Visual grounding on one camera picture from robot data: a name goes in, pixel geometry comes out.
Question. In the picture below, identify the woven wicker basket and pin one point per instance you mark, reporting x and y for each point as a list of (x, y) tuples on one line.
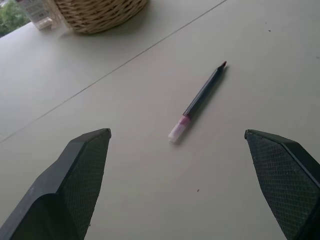
[(100, 13)]

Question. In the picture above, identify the black pen with pink end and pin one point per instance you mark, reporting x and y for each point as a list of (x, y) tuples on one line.
[(197, 102)]

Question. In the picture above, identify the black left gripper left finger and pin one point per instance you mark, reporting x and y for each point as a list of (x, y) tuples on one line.
[(62, 185)]

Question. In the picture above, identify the clear plastic box with label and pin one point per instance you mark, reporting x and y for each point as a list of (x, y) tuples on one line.
[(37, 12)]

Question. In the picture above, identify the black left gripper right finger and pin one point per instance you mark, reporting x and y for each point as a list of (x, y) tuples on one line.
[(282, 180)]

